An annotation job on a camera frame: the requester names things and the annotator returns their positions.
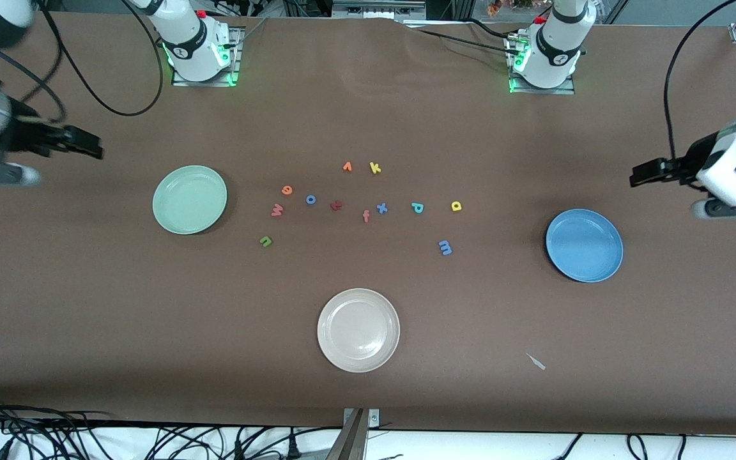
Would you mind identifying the brown table cover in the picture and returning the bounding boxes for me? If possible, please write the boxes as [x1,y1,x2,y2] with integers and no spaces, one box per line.
[0,11,736,436]

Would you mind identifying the grey metal beam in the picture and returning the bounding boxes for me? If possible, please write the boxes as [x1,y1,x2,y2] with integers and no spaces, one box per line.
[326,409,369,460]

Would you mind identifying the small metal bracket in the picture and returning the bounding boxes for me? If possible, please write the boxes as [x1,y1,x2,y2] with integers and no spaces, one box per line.
[342,408,380,427]

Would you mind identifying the black cable tangle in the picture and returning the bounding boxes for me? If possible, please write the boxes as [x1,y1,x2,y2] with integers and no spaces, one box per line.
[0,393,116,460]

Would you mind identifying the orange brown background object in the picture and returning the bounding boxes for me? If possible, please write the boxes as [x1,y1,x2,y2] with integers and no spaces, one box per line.
[486,0,535,17]

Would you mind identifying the black looped cable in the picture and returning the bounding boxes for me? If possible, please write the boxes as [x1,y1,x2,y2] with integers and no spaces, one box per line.
[144,425,231,460]

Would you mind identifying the silver metal profile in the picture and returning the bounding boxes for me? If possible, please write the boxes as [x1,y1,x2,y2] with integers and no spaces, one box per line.
[333,0,426,20]

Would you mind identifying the blue plate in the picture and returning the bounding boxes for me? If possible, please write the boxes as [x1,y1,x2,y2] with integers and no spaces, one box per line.
[546,209,624,284]

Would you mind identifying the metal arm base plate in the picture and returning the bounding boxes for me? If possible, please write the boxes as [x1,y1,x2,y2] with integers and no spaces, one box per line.
[172,26,242,88]
[507,35,576,95]

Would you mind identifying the green plate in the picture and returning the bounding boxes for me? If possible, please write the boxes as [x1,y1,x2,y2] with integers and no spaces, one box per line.
[153,165,228,235]

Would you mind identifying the beige plate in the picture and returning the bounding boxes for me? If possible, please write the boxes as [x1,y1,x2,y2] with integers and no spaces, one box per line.
[317,288,401,373]

